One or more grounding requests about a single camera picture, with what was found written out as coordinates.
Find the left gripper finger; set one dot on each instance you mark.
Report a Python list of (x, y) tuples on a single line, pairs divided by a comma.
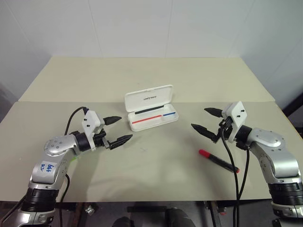
[(120, 141), (112, 119)]

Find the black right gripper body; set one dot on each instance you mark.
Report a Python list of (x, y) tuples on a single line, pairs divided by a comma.
[(228, 124)]

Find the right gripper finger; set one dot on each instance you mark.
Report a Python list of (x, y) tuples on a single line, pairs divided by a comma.
[(214, 111), (206, 131)]

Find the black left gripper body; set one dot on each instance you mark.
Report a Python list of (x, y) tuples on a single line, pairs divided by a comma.
[(100, 138)]

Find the red and black marker pen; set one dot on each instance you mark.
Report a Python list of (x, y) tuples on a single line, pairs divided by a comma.
[(217, 159)]

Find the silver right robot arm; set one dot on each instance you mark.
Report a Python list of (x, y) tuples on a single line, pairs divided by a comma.
[(267, 139)]

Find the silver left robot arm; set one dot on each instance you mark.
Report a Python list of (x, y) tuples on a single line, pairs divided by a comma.
[(54, 146)]

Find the white plastic pencil case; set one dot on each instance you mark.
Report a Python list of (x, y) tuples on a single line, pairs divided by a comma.
[(146, 98)]

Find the dark rounded shape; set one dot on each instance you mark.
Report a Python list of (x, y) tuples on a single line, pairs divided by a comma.
[(178, 216), (123, 222)]

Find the dark grey furniture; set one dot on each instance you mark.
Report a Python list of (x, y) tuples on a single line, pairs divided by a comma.
[(4, 101)]

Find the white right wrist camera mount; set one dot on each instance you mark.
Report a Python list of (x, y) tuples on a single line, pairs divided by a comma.
[(237, 113)]

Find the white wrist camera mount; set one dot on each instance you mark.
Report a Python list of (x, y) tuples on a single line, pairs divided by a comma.
[(91, 120), (237, 113)]

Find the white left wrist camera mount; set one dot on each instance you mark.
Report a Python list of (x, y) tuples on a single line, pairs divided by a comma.
[(91, 120)]

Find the silver metal table bracket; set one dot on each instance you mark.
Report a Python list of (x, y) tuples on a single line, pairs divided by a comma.
[(90, 209)]

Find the black table frame upright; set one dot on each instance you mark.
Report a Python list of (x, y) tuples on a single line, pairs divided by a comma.
[(214, 212)]

